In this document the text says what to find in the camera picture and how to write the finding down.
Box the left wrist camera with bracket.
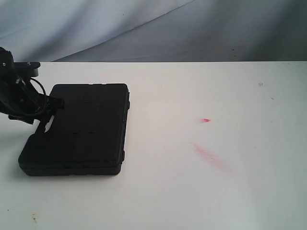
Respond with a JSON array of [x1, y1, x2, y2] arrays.
[[14, 62, 41, 78]]

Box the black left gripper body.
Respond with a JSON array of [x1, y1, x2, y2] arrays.
[[0, 76, 47, 124]]

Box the black plastic tool case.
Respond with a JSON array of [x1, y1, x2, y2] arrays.
[[18, 83, 130, 176]]

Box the white backdrop cloth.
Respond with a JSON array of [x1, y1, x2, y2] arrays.
[[0, 0, 307, 62]]

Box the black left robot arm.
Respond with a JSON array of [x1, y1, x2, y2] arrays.
[[0, 47, 64, 124]]

